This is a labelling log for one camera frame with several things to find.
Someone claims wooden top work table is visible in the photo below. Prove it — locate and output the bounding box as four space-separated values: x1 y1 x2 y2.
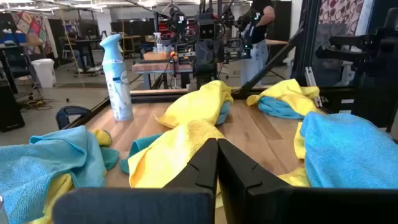
132 60 194 91

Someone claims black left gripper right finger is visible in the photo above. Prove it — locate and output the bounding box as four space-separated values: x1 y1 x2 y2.
217 139 398 224

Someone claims white waste bin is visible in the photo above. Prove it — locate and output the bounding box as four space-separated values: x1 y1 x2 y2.
30 58 57 89

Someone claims light blue spray bottle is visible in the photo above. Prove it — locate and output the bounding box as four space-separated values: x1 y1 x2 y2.
99 33 134 121

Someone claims clear spray bottle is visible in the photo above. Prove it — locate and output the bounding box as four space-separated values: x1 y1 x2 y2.
152 32 164 54

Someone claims red white patterned fabric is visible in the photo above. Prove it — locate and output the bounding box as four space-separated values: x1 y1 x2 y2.
318 0 365 35

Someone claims dark clamp handle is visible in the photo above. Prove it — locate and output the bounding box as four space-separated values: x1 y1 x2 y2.
55 105 93 131

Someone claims black cabinet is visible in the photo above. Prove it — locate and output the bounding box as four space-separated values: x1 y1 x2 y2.
0 81 26 133

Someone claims tan cardboard box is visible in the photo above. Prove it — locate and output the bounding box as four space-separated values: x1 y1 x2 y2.
142 51 169 62

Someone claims black aluminium table frame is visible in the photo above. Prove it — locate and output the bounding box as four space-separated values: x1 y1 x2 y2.
63 0 398 130

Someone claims black box with white labels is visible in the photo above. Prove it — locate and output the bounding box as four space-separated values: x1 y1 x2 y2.
320 86 398 131

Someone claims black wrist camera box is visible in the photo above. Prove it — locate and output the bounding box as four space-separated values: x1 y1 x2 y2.
198 14 219 41

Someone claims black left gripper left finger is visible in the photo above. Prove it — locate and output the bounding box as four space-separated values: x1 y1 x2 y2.
52 138 218 224

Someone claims black desk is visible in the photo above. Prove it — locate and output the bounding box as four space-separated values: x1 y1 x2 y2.
70 37 104 77

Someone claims silver metal bracket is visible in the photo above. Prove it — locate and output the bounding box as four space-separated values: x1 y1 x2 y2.
303 66 323 108

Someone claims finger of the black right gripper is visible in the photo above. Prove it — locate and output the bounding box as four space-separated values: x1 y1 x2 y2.
197 40 211 65
210 40 223 65

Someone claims person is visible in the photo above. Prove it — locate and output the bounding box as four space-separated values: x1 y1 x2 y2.
238 0 277 87
67 24 93 73

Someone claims colourful patterned quilt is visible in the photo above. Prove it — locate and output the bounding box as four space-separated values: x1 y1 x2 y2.
11 11 53 56

